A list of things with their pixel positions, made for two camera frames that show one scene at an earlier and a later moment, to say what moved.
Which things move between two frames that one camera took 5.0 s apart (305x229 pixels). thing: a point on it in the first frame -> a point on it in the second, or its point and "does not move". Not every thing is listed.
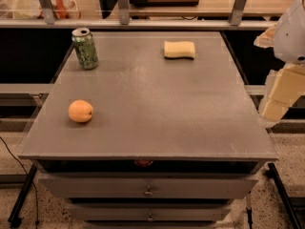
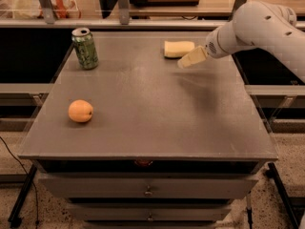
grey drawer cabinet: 164,134 does not move
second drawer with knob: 149,212 does not move
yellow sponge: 178,50 does not move
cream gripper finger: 283,87 -> 220,43
